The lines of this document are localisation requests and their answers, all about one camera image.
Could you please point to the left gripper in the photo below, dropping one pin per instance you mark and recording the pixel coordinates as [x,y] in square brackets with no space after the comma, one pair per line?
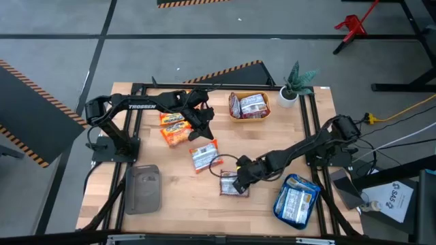
[199,114]

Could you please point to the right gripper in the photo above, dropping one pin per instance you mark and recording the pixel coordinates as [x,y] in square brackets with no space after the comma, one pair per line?
[252,168]

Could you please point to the silver brown packet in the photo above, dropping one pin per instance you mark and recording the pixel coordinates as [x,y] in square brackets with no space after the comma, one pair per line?
[227,183]

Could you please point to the red Maruchan beef ramen pack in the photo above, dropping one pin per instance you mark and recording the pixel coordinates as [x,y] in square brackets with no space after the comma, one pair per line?
[234,106]
[253,106]

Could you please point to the blue Maruchan ramen pack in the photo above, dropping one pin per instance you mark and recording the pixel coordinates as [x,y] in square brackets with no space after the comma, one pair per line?
[294,206]
[301,182]

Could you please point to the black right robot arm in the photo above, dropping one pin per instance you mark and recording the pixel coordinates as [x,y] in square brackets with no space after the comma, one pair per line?
[306,146]

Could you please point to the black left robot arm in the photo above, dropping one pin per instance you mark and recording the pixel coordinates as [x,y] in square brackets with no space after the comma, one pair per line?
[143,102]

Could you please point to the yellow plastic bin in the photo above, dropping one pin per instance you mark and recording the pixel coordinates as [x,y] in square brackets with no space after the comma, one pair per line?
[250,120]

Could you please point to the black table front beam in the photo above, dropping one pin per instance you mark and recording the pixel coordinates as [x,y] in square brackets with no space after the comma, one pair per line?
[218,240]

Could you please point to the teal plastic bin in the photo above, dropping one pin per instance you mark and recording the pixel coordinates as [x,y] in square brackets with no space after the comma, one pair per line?
[296,227]

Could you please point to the triangular black hazard-striped panel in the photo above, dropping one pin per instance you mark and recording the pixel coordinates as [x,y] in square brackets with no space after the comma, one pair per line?
[245,76]

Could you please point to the grey translucent plastic bin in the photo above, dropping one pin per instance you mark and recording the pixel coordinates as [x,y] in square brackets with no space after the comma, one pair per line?
[143,194]

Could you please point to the snake plant in white pot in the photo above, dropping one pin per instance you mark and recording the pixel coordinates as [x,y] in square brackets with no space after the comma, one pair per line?
[287,98]

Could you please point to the dark smartphone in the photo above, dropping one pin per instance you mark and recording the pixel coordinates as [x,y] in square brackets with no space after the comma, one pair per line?
[345,188]

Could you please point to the small clear bottle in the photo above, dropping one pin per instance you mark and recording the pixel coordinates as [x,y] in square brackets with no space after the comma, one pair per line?
[373,206]

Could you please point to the small black hazard-striped panel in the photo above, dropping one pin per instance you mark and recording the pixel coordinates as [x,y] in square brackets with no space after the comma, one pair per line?
[177,1]

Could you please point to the black side table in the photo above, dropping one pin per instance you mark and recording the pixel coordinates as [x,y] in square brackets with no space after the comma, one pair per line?
[391,175]

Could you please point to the white printed paper sheet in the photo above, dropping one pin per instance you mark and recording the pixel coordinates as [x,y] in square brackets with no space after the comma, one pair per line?
[391,200]

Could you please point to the large black hazard-striped panel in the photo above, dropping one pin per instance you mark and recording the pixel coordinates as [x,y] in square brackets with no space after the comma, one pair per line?
[30,112]

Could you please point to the red floor stand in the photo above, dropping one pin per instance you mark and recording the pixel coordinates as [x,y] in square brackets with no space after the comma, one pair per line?
[352,24]

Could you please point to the black chair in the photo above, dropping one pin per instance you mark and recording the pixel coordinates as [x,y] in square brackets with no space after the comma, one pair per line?
[427,211]

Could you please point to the black aluminium table frame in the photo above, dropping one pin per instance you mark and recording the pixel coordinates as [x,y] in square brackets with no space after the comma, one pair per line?
[156,85]

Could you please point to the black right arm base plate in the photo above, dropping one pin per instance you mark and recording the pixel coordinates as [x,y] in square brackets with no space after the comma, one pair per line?
[340,160]

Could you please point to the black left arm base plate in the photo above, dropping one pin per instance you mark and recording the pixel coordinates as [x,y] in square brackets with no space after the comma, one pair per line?
[102,154]

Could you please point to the black desk leg frame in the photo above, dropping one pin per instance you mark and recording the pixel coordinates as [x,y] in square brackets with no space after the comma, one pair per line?
[402,87]

